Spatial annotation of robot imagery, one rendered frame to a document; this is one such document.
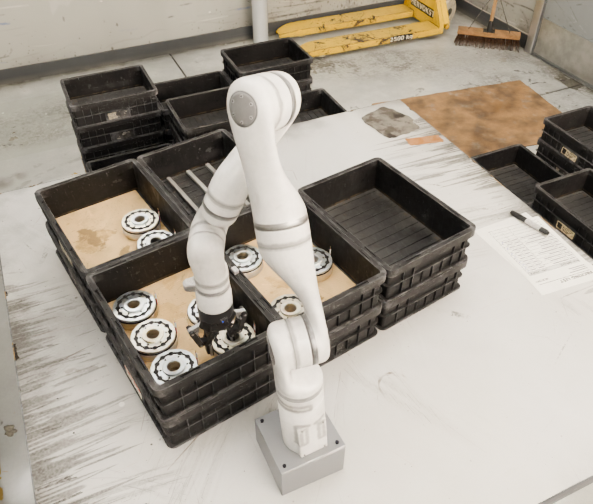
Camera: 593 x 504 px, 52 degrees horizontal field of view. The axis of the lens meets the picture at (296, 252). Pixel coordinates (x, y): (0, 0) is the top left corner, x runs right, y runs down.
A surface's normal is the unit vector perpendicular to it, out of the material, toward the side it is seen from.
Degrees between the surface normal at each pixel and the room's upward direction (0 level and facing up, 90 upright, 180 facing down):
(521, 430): 0
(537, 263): 0
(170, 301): 0
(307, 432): 86
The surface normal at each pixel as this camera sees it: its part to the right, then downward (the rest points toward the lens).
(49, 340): 0.00, -0.74
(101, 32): 0.42, 0.61
